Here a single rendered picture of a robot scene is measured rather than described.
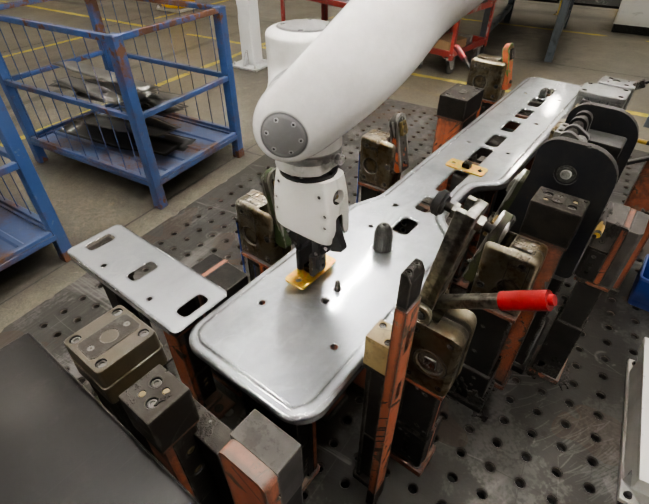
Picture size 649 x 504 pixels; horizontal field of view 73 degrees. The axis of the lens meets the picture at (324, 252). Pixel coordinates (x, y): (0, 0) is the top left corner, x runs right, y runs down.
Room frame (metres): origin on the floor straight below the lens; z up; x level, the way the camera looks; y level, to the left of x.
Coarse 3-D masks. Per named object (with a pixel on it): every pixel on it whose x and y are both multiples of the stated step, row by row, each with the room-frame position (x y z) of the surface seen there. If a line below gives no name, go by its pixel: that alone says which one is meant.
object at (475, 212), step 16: (448, 192) 0.39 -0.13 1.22; (432, 208) 0.38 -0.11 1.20; (448, 208) 0.38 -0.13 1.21; (464, 208) 0.38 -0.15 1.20; (480, 208) 0.36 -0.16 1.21; (464, 224) 0.35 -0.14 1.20; (480, 224) 0.35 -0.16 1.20; (448, 240) 0.36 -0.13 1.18; (464, 240) 0.35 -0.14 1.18; (448, 256) 0.36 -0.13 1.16; (432, 272) 0.37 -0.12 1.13; (448, 272) 0.35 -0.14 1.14; (432, 288) 0.36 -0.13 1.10; (432, 304) 0.36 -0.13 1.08
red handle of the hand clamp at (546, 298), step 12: (444, 300) 0.36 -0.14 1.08; (456, 300) 0.35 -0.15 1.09; (468, 300) 0.35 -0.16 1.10; (480, 300) 0.34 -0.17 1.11; (492, 300) 0.33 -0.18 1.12; (504, 300) 0.32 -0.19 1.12; (516, 300) 0.32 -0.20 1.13; (528, 300) 0.31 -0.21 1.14; (540, 300) 0.30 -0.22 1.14; (552, 300) 0.30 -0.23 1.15
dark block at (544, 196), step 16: (544, 192) 0.55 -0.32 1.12; (560, 192) 0.55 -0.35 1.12; (528, 208) 0.53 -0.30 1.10; (544, 208) 0.51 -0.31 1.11; (560, 208) 0.51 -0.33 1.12; (576, 208) 0.51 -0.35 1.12; (528, 224) 0.52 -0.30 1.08; (544, 224) 0.51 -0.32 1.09; (560, 224) 0.50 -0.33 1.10; (576, 224) 0.49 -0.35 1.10; (544, 240) 0.51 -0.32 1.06; (560, 240) 0.49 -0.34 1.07; (560, 256) 0.49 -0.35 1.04; (544, 272) 0.50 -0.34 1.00; (544, 288) 0.49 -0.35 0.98; (528, 320) 0.49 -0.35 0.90; (512, 336) 0.50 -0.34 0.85; (512, 352) 0.50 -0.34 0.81; (496, 384) 0.49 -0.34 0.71
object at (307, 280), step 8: (328, 256) 0.53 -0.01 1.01; (304, 264) 0.50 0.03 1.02; (328, 264) 0.51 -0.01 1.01; (296, 272) 0.49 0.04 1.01; (304, 272) 0.49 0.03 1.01; (320, 272) 0.49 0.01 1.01; (288, 280) 0.47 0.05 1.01; (304, 280) 0.47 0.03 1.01; (312, 280) 0.47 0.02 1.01; (304, 288) 0.46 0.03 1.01
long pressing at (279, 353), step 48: (528, 96) 1.26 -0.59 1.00; (480, 144) 0.95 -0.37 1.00; (528, 144) 0.95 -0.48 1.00; (384, 192) 0.74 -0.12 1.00; (432, 192) 0.74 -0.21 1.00; (432, 240) 0.58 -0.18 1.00; (288, 288) 0.47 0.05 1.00; (384, 288) 0.47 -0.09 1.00; (192, 336) 0.38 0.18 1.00; (240, 336) 0.38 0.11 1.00; (288, 336) 0.38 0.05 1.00; (336, 336) 0.38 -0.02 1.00; (240, 384) 0.31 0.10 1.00; (288, 384) 0.30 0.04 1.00; (336, 384) 0.30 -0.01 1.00
